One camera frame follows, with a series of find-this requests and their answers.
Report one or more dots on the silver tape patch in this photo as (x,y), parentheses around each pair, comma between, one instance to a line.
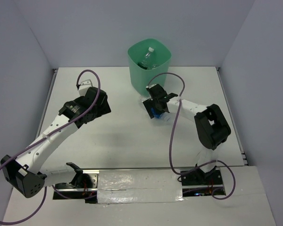
(138,186)

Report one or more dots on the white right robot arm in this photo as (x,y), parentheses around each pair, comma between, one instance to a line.
(211,126)

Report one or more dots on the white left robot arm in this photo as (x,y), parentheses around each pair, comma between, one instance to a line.
(27,173)

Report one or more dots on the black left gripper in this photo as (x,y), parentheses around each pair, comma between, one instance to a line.
(104,109)

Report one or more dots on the green plastic bin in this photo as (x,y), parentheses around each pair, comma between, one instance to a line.
(139,77)

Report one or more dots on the blue label bottle white cap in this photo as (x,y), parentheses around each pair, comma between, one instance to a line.
(159,116)

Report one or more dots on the black metal base rail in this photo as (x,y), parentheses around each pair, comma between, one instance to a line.
(87,190)

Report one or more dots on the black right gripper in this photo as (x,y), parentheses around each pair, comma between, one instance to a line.
(149,104)

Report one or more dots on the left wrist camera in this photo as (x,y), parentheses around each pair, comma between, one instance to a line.
(83,87)

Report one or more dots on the green label clear bottle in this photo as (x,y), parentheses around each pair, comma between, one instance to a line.
(148,61)

